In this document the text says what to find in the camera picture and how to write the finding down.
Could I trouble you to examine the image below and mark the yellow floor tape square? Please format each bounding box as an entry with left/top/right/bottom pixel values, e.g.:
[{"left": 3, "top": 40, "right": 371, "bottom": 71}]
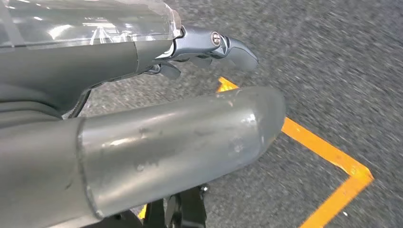
[{"left": 137, "top": 76, "right": 374, "bottom": 228}]

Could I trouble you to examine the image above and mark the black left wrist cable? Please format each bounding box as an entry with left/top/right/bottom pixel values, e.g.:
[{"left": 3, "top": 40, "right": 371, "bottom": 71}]
[{"left": 67, "top": 89, "right": 93, "bottom": 119}]

